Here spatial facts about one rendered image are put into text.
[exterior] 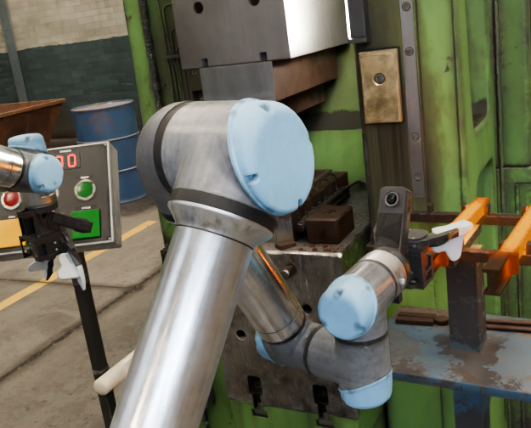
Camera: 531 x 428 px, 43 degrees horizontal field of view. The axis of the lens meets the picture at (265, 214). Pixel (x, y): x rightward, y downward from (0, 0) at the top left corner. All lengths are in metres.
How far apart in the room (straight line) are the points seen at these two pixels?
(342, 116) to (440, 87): 0.51
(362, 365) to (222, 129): 0.42
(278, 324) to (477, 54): 1.22
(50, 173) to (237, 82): 0.54
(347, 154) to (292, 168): 1.41
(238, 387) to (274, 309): 0.97
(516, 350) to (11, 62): 9.59
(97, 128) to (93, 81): 3.42
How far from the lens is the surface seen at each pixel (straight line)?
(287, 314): 0.98
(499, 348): 1.48
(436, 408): 1.96
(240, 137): 0.66
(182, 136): 0.72
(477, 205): 1.48
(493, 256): 1.17
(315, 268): 1.63
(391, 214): 1.04
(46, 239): 1.55
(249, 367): 1.85
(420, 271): 1.08
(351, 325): 0.90
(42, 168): 1.34
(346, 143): 2.10
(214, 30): 1.68
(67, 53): 9.85
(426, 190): 1.70
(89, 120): 6.27
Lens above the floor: 1.46
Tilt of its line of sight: 16 degrees down
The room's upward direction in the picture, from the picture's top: 8 degrees counter-clockwise
